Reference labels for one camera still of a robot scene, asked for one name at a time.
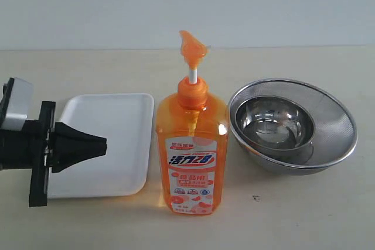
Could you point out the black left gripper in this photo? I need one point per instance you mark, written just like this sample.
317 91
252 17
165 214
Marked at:
29 149

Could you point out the orange dish soap pump bottle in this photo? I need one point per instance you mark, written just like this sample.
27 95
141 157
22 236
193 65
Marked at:
192 128

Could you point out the small stainless steel bowl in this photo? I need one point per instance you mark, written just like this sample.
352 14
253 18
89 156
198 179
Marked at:
277 127

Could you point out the white rectangular plastic tray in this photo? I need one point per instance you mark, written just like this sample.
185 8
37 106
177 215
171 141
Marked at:
125 120

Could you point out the steel mesh strainer basket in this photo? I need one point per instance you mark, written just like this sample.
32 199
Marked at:
335 130

